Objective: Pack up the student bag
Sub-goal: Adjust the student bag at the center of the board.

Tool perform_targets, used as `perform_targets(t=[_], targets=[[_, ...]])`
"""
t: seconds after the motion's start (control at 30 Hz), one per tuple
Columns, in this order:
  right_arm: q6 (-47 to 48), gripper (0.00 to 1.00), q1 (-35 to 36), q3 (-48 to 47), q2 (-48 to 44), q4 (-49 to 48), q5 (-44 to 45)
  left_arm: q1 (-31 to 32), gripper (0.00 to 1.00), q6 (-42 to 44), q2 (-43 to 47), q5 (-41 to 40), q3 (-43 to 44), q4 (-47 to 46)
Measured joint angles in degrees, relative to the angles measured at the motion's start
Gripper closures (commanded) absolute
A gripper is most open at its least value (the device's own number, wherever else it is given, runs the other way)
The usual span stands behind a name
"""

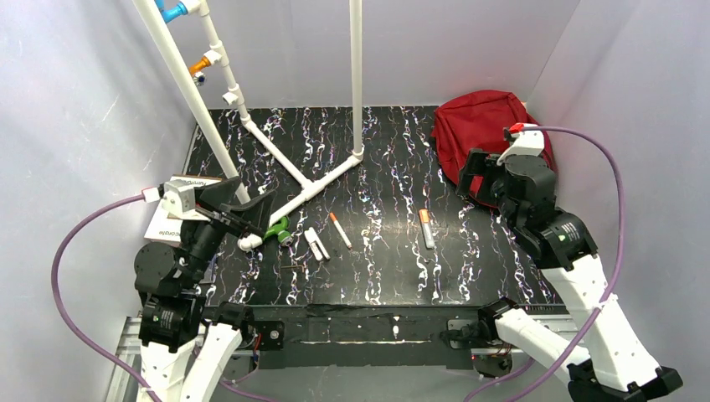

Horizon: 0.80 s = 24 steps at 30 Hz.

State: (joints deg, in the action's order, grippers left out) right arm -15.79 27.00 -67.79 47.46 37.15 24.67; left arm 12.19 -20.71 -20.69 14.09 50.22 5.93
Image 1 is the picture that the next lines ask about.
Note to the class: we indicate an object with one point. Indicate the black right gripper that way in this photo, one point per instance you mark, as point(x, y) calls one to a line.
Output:
point(493, 178)

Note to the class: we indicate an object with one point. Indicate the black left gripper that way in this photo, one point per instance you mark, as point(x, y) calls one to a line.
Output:
point(223, 215)

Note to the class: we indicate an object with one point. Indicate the red student backpack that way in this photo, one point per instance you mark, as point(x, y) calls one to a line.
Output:
point(475, 120)

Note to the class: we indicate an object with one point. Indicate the white Decorate book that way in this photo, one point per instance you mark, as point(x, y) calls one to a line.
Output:
point(165, 227)

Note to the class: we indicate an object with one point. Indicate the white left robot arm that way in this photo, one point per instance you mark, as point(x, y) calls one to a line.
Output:
point(183, 355)

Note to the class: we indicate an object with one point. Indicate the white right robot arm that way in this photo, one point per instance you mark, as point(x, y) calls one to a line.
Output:
point(607, 361)

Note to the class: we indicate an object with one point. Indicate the green pipe clamp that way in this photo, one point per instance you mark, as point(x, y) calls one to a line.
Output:
point(280, 231)

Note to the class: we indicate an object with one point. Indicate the orange capped grey marker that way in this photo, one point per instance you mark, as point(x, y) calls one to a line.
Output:
point(424, 218)

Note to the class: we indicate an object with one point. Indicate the orange tipped white pen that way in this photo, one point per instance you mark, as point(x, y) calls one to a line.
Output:
point(341, 231)

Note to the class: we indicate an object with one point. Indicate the orange pipe fitting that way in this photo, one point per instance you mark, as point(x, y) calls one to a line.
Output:
point(197, 67)

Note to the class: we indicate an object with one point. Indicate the blue pipe fitting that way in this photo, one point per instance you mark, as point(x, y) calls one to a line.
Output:
point(169, 14)

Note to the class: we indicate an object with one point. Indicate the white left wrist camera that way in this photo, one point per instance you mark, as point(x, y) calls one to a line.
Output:
point(178, 199)

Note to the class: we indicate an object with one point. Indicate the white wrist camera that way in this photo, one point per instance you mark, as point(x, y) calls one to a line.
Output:
point(525, 139)
point(178, 199)

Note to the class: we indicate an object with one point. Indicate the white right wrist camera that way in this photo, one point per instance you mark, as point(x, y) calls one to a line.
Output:
point(525, 139)

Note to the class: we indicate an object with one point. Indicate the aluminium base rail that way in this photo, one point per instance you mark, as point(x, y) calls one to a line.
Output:
point(388, 337)

